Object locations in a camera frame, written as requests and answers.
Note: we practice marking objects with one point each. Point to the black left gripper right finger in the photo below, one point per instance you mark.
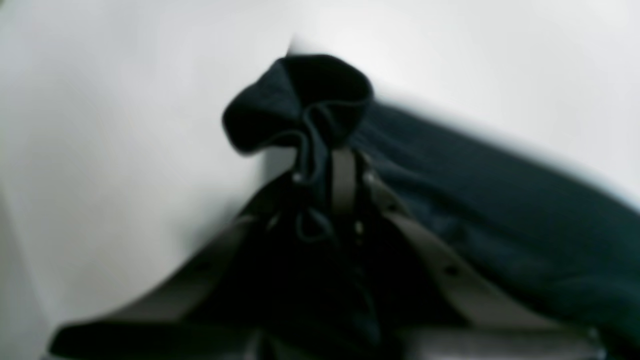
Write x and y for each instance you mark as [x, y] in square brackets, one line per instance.
[498, 326]

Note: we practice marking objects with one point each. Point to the dark navy t-shirt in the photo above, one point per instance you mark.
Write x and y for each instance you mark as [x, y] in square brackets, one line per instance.
[566, 248]

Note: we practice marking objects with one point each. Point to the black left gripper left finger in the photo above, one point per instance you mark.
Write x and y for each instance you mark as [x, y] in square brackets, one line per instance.
[156, 326]

